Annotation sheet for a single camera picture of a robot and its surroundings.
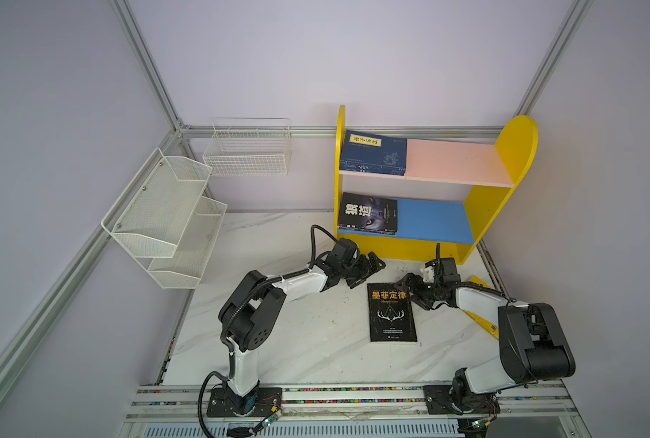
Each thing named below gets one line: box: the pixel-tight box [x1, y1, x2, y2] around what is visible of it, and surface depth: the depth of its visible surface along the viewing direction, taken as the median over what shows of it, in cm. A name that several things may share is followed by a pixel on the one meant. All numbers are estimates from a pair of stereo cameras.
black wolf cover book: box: [337, 191, 399, 236], surface depth 98 cm
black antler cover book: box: [366, 282, 418, 343], surface depth 90 cm
